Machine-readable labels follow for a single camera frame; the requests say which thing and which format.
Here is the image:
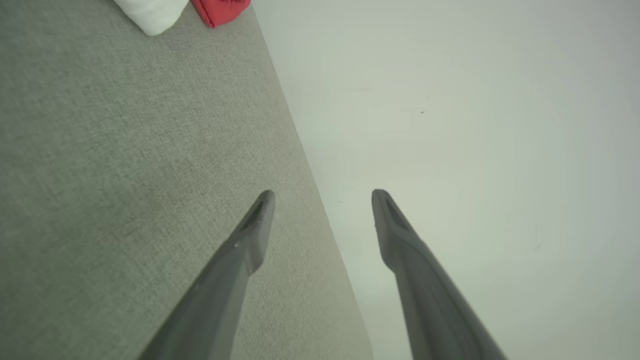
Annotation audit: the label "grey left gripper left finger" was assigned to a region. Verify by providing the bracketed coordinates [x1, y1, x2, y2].
[137, 189, 276, 360]

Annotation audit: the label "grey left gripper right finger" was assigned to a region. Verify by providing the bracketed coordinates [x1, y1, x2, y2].
[371, 188, 509, 360]

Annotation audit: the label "red Bulls basketball shorts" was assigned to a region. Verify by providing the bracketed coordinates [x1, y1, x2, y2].
[114, 0, 252, 37]

